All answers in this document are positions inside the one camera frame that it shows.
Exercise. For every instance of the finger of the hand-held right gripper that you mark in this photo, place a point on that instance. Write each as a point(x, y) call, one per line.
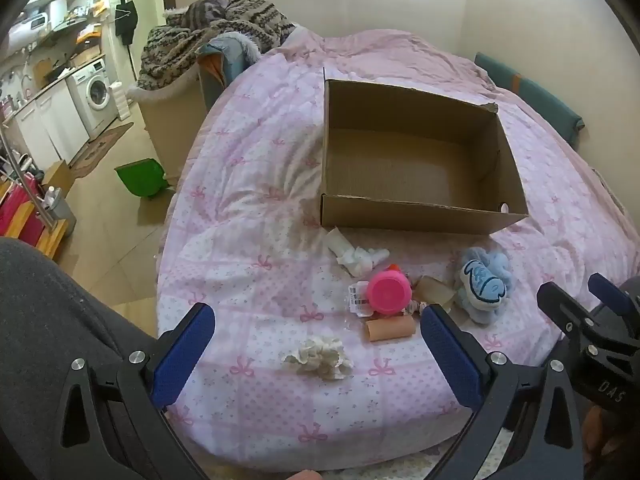
point(607, 292)
point(562, 307)

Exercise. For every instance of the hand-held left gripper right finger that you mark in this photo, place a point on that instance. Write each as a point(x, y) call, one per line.
point(450, 360)

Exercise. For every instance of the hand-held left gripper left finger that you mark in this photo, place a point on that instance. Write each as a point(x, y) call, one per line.
point(184, 355)

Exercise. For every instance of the cream cloth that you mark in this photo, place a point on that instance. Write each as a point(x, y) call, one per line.
point(434, 291)

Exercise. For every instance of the blue fluffy plush slipper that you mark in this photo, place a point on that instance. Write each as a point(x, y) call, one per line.
point(482, 280)

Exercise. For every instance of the pink squishy toy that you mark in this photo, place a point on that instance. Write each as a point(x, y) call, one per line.
point(389, 292)

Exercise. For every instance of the cream lace scrunchie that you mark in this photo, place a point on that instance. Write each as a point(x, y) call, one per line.
point(320, 357)

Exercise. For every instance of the white knotted sock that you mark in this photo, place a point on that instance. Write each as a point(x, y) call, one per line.
point(356, 255)

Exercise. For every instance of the brown cardboard box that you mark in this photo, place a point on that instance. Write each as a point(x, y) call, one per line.
point(420, 160)

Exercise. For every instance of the clear plastic packet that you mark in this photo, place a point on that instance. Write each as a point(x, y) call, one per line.
point(359, 300)

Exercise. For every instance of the person's grey trouser leg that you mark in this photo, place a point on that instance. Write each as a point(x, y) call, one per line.
point(45, 310)

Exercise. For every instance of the pink bow-print quilt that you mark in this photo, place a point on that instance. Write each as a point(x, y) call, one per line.
point(260, 200)

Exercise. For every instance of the wooden rack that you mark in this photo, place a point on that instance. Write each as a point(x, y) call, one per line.
point(50, 240)

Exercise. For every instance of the grey bucket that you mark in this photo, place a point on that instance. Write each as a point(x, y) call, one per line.
point(60, 212)

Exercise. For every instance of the teal headboard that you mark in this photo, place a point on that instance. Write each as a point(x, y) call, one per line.
point(542, 95)

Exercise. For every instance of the small cardboard box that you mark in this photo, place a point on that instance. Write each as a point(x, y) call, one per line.
point(57, 175)

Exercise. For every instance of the pink suitcase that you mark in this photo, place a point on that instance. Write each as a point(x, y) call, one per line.
point(17, 207)

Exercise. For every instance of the brown door mat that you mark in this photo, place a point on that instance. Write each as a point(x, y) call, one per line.
point(102, 147)

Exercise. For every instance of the beige armchair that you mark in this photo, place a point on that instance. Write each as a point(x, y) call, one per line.
point(167, 130)

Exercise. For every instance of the white paper roll pack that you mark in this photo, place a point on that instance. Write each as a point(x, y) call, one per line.
point(121, 100)

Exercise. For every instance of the white kitchen cabinet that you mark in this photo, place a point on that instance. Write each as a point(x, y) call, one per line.
point(55, 120)

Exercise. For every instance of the white washing machine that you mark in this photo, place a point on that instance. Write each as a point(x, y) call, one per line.
point(95, 92)

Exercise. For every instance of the brown striped blanket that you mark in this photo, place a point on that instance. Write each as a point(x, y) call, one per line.
point(200, 35)

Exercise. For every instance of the black hanging garment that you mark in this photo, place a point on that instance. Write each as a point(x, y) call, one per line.
point(126, 17)

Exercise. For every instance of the white microwave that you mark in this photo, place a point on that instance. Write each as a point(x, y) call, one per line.
point(30, 27)

